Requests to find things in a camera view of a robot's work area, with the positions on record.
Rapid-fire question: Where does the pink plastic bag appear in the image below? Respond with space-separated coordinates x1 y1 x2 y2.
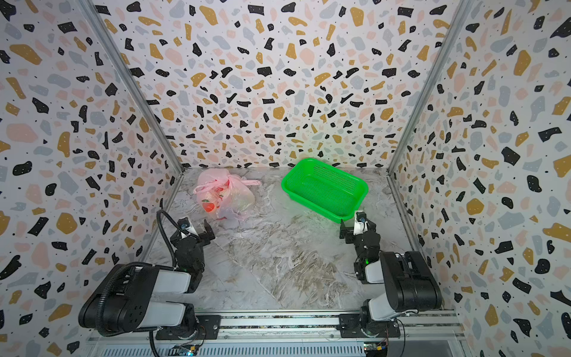
193 169 261 220

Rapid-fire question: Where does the green plastic basket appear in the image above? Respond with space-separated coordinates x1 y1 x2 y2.
281 159 369 223

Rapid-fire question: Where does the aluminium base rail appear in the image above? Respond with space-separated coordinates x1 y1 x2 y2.
81 310 471 356

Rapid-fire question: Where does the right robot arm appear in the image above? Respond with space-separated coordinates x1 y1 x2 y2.
338 212 443 339

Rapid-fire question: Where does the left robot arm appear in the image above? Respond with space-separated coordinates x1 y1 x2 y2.
78 218 215 339

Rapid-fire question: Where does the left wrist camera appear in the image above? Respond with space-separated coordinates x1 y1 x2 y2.
182 220 199 237

